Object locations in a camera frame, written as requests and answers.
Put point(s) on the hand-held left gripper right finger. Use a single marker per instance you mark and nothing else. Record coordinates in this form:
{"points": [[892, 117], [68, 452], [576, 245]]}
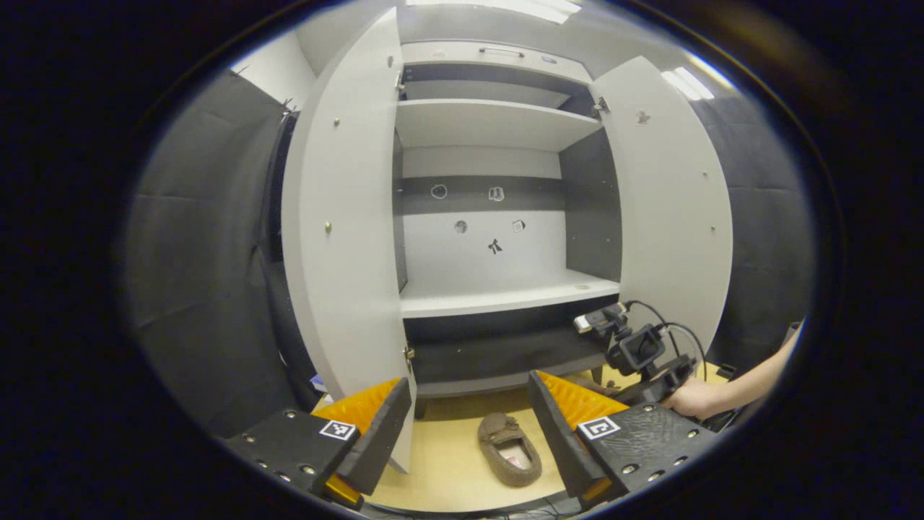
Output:
{"points": [[559, 440]]}

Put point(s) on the white cabinet drawer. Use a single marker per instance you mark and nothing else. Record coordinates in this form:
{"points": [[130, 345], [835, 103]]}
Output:
{"points": [[498, 61]]}

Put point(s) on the white shoe cabinet door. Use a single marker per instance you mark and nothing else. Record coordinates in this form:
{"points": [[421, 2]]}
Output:
{"points": [[671, 217], [339, 238]]}

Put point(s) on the white shoe cabinet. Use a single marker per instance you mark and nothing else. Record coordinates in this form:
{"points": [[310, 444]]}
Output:
{"points": [[476, 253]]}

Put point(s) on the large ceiling light panel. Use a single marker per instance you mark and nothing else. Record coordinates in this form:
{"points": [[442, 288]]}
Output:
{"points": [[498, 7]]}

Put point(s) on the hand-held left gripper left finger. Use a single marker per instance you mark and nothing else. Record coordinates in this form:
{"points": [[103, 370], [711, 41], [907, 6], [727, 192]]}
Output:
{"points": [[382, 440]]}

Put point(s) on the black backdrop cloth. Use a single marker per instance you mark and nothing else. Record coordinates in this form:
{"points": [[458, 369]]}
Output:
{"points": [[209, 253], [765, 238]]}

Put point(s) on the metal door hinge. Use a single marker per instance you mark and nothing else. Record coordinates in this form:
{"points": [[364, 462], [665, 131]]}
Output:
{"points": [[408, 354], [600, 105], [400, 81]]}

